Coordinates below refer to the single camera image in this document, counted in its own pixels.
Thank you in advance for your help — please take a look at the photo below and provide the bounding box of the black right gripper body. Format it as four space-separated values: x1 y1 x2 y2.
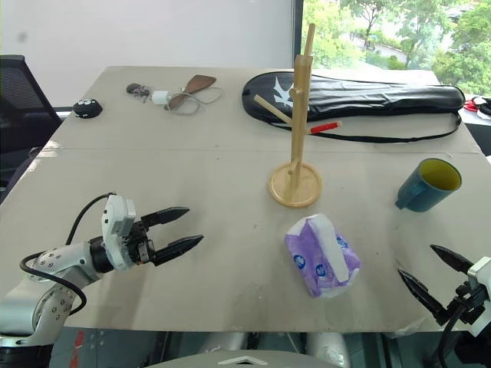
446 281 489 326

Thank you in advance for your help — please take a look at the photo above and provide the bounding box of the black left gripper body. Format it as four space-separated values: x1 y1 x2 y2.
124 218 158 267

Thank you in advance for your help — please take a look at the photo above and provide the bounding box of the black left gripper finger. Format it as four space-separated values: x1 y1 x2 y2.
140 206 191 231
153 235 205 268

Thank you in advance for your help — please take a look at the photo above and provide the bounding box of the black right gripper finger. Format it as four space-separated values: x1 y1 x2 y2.
397 268 450 327
430 244 476 274

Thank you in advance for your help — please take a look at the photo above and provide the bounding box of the blue mug yellow inside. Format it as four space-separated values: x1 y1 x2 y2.
394 157 463 213

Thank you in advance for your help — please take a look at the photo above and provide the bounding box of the wooden mug tree stand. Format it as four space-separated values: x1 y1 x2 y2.
252 22 343 209

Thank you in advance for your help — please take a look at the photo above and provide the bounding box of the purple tissue pack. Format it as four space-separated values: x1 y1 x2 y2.
284 213 363 301

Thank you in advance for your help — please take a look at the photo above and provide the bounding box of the silver cylinder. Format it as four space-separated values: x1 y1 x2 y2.
198 332 249 354
305 331 352 367

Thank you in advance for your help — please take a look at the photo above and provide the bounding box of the dark key bunch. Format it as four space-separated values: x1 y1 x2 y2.
125 82 154 105

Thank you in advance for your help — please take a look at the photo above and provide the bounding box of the grey rounded shape white chevron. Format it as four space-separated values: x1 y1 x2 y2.
147 347 348 368

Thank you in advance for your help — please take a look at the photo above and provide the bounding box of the black round paw-print object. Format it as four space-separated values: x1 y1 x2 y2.
72 98 104 120

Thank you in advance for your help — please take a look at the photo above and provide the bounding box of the brown leather pouch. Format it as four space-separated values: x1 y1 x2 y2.
168 74 217 110

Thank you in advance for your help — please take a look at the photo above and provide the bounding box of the black racket bag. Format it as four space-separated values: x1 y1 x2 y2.
241 71 466 144

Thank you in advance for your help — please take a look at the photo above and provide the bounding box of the black mesh office chair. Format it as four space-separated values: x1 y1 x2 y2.
0 54 63 195

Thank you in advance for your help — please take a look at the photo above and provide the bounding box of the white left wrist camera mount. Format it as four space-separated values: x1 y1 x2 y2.
100 194 137 272

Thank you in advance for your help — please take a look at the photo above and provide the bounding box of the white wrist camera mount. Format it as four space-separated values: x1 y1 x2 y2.
465 255 491 338
100 194 137 272

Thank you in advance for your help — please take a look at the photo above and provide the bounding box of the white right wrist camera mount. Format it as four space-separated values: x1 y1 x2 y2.
465 255 491 338

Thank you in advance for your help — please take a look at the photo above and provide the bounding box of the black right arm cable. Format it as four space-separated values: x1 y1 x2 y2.
428 302 466 368

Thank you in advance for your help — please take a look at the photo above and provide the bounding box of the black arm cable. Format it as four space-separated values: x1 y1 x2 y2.
19 192 118 317
428 302 466 368

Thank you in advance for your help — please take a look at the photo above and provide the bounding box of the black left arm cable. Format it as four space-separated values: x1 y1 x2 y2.
19 192 118 317

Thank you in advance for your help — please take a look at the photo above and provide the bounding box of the grey charger cable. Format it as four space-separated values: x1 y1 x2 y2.
164 85 225 117

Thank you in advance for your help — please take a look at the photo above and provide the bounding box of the red and black cable bundle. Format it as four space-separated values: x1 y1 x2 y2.
462 95 491 120

